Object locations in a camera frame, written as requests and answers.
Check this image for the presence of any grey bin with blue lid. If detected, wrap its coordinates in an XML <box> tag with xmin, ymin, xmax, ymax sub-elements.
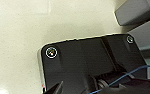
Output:
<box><xmin>113</xmin><ymin>0</ymin><xmax>150</xmax><ymax>27</ymax></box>

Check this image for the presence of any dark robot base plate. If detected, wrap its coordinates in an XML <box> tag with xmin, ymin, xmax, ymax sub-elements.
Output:
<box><xmin>40</xmin><ymin>32</ymin><xmax>149</xmax><ymax>94</ymax></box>

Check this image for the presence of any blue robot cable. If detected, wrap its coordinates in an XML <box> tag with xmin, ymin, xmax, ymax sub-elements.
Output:
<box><xmin>90</xmin><ymin>65</ymin><xmax>150</xmax><ymax>94</ymax></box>

